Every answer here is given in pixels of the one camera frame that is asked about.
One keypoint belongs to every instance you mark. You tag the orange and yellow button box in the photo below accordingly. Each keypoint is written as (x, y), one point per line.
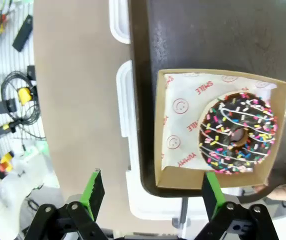
(6, 162)

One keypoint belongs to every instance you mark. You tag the brown cardboard donut box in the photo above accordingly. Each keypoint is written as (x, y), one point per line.
(180, 178)

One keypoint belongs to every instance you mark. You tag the chocolate donut with rainbow sprinkles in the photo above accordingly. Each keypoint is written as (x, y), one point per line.
(223, 140)

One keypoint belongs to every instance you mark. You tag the black rectangular device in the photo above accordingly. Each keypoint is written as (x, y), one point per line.
(23, 33)

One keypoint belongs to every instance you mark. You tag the white plastic display tray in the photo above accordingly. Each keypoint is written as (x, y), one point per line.
(120, 25)
(135, 162)

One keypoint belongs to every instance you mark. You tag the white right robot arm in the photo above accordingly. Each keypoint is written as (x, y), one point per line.
(5, 200)

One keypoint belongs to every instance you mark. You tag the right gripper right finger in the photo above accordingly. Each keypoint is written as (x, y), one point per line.
(211, 197)

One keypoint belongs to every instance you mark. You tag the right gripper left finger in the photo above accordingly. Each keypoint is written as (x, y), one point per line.
(95, 195)

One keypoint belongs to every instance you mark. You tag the dark brown serving tray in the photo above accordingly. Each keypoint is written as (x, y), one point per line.
(208, 37)

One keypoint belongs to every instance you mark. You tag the white printed paper liner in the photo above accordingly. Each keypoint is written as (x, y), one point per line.
(183, 125)

